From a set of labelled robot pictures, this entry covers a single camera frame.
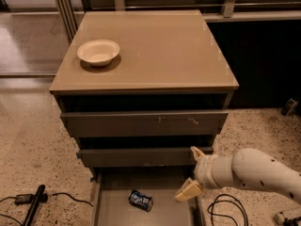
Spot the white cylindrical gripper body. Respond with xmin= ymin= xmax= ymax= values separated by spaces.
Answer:
xmin=194 ymin=154 xmax=219 ymax=188

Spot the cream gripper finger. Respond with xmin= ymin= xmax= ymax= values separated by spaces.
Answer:
xmin=175 ymin=178 xmax=203 ymax=202
xmin=190 ymin=146 xmax=205 ymax=161

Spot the blue pepsi can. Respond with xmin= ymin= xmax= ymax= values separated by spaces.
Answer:
xmin=128 ymin=190 xmax=153 ymax=212

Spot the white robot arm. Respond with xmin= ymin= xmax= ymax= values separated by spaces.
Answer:
xmin=175 ymin=147 xmax=301 ymax=203

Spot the bottom grey open drawer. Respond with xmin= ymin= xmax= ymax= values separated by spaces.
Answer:
xmin=91 ymin=168 xmax=204 ymax=226

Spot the grey drawer cabinet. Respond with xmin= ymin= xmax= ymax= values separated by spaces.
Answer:
xmin=50 ymin=10 xmax=239 ymax=176

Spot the middle grey drawer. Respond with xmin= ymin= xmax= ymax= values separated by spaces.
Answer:
xmin=76 ymin=146 xmax=214 ymax=169

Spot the top grey drawer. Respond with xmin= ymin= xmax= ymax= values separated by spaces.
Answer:
xmin=61 ymin=110 xmax=228 ymax=137

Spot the white power strip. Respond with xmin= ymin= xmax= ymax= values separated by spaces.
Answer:
xmin=274 ymin=207 xmax=301 ymax=226

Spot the small grey floor device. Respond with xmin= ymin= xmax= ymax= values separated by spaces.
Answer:
xmin=280 ymin=99 xmax=298 ymax=116

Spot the white paper bowl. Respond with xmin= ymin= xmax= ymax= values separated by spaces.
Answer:
xmin=77 ymin=40 xmax=120 ymax=67

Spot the black rod on floor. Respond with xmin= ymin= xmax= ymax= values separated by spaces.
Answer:
xmin=23 ymin=185 xmax=48 ymax=226

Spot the black power adapter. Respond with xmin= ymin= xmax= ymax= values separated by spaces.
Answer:
xmin=14 ymin=194 xmax=33 ymax=205

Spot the black coiled cable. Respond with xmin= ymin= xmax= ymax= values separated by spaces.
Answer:
xmin=207 ymin=193 xmax=249 ymax=226

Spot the black adapter cable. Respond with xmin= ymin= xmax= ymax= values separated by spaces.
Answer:
xmin=0 ymin=191 xmax=94 ymax=226

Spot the metal window frame rail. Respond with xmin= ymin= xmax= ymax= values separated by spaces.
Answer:
xmin=55 ymin=0 xmax=301 ymax=38

